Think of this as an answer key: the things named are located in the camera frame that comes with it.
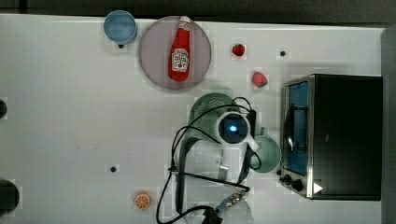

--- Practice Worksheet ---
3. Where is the blue bowl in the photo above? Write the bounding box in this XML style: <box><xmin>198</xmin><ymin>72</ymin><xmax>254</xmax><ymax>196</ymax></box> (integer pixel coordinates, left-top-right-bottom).
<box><xmin>104</xmin><ymin>10</ymin><xmax>138</xmax><ymax>45</ymax></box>

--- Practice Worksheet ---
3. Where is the green plastic strainer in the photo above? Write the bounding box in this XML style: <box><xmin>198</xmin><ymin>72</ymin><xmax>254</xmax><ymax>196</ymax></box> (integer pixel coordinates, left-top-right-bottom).
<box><xmin>185</xmin><ymin>87</ymin><xmax>238</xmax><ymax>142</ymax></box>

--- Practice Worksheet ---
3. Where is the black round base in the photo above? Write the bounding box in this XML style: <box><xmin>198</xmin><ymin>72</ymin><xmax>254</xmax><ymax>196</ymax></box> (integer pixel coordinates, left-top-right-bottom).
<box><xmin>0</xmin><ymin>179</ymin><xmax>20</xmax><ymax>217</ymax></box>
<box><xmin>0</xmin><ymin>100</ymin><xmax>7</xmax><ymax>119</ymax></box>

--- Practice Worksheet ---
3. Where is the mint green mug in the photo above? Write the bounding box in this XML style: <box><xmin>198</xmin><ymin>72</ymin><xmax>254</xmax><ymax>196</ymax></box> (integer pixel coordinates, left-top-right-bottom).
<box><xmin>250</xmin><ymin>127</ymin><xmax>282</xmax><ymax>173</ymax></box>

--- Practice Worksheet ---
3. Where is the pink strawberry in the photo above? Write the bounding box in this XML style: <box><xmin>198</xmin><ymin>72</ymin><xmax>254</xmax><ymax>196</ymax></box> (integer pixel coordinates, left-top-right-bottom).
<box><xmin>252</xmin><ymin>72</ymin><xmax>268</xmax><ymax>88</ymax></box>

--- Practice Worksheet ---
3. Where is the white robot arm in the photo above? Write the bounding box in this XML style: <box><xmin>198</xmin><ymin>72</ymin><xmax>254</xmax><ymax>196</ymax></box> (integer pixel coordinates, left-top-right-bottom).
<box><xmin>171</xmin><ymin>105</ymin><xmax>259</xmax><ymax>224</ymax></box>

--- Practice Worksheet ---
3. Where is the black round base upper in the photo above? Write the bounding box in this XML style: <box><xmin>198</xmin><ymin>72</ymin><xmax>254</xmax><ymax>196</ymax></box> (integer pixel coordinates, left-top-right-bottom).
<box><xmin>0</xmin><ymin>100</ymin><xmax>7</xmax><ymax>119</ymax></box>

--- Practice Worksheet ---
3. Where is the orange half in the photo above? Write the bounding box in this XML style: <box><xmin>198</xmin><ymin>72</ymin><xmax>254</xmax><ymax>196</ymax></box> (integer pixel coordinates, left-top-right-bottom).
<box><xmin>134</xmin><ymin>191</ymin><xmax>151</xmax><ymax>210</ymax></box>

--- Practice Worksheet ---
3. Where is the grey round plate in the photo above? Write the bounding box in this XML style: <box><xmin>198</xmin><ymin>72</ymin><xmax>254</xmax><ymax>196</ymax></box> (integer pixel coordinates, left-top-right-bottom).
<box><xmin>138</xmin><ymin>16</ymin><xmax>212</xmax><ymax>91</ymax></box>

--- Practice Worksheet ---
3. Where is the red ketchup bottle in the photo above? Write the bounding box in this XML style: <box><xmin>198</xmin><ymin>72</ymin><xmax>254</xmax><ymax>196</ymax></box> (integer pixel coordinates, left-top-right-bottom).
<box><xmin>168</xmin><ymin>16</ymin><xmax>191</xmax><ymax>82</ymax></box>

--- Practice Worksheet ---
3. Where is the toaster oven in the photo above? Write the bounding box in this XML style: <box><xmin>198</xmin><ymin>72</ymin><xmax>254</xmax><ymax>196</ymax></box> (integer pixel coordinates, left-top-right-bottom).
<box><xmin>277</xmin><ymin>74</ymin><xmax>383</xmax><ymax>201</ymax></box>

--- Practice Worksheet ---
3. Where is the black cable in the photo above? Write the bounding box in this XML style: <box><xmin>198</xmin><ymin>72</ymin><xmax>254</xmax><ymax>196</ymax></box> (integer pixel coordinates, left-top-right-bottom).
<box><xmin>155</xmin><ymin>96</ymin><xmax>262</xmax><ymax>224</ymax></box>

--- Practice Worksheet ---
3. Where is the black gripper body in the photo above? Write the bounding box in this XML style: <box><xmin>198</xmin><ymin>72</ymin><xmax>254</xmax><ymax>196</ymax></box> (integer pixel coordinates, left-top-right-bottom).
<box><xmin>246</xmin><ymin>110</ymin><xmax>257</xmax><ymax>137</ymax></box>

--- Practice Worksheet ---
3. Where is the red strawberry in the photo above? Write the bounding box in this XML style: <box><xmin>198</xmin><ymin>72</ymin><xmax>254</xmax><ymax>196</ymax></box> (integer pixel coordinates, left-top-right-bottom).
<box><xmin>232</xmin><ymin>44</ymin><xmax>246</xmax><ymax>57</ymax></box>

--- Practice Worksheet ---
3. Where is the black round base lower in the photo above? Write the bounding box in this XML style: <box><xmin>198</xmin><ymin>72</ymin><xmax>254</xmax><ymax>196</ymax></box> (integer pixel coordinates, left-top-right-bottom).
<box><xmin>0</xmin><ymin>179</ymin><xmax>20</xmax><ymax>217</ymax></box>

